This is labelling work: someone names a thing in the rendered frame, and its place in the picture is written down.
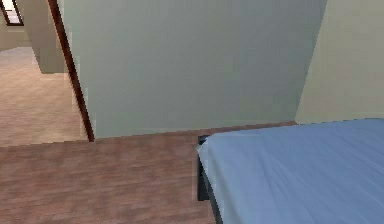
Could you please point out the dark framed window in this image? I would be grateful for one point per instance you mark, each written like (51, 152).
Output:
(12, 12)

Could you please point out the blue bed with dark frame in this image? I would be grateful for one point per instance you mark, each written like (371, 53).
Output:
(300, 173)

